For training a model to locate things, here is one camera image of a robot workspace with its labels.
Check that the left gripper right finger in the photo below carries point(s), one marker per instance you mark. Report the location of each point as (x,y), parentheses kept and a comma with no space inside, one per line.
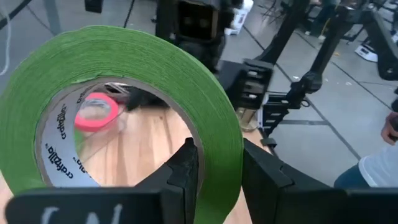
(295,205)

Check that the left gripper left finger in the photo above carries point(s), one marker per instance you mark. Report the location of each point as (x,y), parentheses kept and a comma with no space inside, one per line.
(124,205)

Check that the pink tape roll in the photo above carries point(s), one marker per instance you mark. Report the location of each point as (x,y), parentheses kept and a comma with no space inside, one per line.
(93,123)

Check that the person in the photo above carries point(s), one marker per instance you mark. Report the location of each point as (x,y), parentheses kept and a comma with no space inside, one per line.
(379,168)

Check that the person's hand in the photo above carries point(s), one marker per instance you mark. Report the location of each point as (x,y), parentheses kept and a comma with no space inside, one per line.
(390,130)

